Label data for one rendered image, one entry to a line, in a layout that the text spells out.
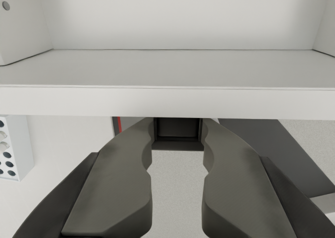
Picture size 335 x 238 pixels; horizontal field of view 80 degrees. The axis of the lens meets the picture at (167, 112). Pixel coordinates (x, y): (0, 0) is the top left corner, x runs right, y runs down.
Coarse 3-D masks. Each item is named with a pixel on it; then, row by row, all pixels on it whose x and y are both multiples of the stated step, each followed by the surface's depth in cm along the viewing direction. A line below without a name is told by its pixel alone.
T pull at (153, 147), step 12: (168, 120) 13; (180, 120) 13; (192, 120) 13; (168, 132) 13; (180, 132) 13; (192, 132) 13; (156, 144) 13; (168, 144) 13; (180, 144) 13; (192, 144) 13
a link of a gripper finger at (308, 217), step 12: (276, 168) 8; (276, 180) 8; (288, 180) 8; (276, 192) 7; (288, 192) 7; (300, 192) 7; (288, 204) 7; (300, 204) 7; (312, 204) 7; (288, 216) 6; (300, 216) 6; (312, 216) 6; (324, 216) 6; (300, 228) 6; (312, 228) 6; (324, 228) 6
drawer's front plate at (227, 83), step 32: (32, 64) 14; (64, 64) 14; (96, 64) 14; (128, 64) 14; (160, 64) 14; (192, 64) 13; (224, 64) 13; (256, 64) 13; (288, 64) 13; (320, 64) 13; (0, 96) 10; (32, 96) 10; (64, 96) 10; (96, 96) 10; (128, 96) 10; (160, 96) 10; (192, 96) 10; (224, 96) 10; (256, 96) 10; (288, 96) 10; (320, 96) 10
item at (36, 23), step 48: (0, 0) 13; (48, 0) 17; (96, 0) 16; (144, 0) 16; (192, 0) 16; (240, 0) 16; (288, 0) 16; (0, 48) 13; (48, 48) 18; (96, 48) 18; (144, 48) 18; (192, 48) 18; (240, 48) 18; (288, 48) 17
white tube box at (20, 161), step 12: (0, 120) 29; (12, 120) 28; (24, 120) 31; (12, 132) 29; (24, 132) 31; (12, 144) 29; (24, 144) 32; (0, 156) 30; (12, 156) 30; (24, 156) 32; (0, 168) 32; (12, 168) 32; (24, 168) 33; (12, 180) 32
